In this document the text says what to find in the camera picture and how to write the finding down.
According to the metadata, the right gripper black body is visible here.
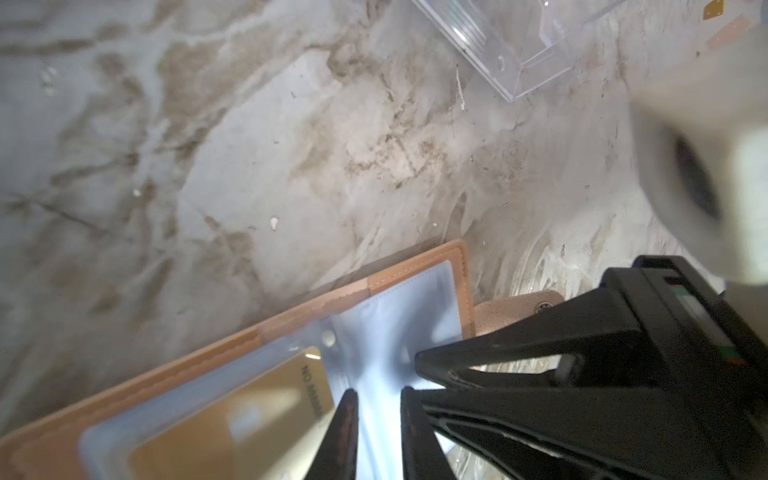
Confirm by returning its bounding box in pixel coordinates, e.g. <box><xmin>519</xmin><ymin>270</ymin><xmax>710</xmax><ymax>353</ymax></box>
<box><xmin>599</xmin><ymin>254</ymin><xmax>768</xmax><ymax>480</ymax></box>

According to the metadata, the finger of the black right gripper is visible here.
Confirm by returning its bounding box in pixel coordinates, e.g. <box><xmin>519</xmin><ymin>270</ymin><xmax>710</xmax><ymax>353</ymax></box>
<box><xmin>415</xmin><ymin>387</ymin><xmax>731</xmax><ymax>479</ymax></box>
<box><xmin>415</xmin><ymin>288</ymin><xmax>643</xmax><ymax>390</ymax></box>

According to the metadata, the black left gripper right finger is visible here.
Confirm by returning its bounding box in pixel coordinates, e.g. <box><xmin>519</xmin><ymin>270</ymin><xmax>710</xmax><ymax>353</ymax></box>
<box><xmin>400</xmin><ymin>387</ymin><xmax>456</xmax><ymax>480</ymax></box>

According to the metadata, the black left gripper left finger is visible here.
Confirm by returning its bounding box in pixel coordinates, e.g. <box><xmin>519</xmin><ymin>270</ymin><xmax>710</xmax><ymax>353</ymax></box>
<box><xmin>304</xmin><ymin>389</ymin><xmax>359</xmax><ymax>480</ymax></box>

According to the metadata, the gold card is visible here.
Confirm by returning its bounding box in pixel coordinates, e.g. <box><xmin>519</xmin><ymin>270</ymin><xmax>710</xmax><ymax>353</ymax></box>
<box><xmin>127</xmin><ymin>347</ymin><xmax>335</xmax><ymax>479</ymax></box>

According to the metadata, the clear acrylic card stand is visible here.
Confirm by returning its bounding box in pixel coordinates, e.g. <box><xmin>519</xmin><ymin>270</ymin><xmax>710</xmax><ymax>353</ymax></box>
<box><xmin>415</xmin><ymin>0</ymin><xmax>622</xmax><ymax>102</ymax></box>

